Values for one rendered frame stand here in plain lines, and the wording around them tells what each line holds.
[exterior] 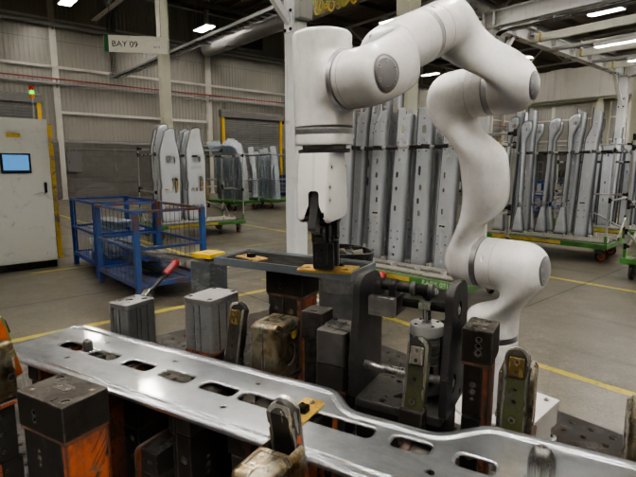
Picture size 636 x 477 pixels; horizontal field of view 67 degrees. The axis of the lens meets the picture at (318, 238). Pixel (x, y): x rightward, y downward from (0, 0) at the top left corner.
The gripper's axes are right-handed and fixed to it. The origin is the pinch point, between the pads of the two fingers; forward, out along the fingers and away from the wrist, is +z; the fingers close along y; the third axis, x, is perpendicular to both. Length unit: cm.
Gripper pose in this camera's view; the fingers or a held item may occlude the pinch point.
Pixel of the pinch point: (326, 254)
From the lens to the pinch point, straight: 71.5
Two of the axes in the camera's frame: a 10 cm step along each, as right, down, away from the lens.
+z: 0.2, 9.9, 1.7
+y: -3.4, 1.6, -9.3
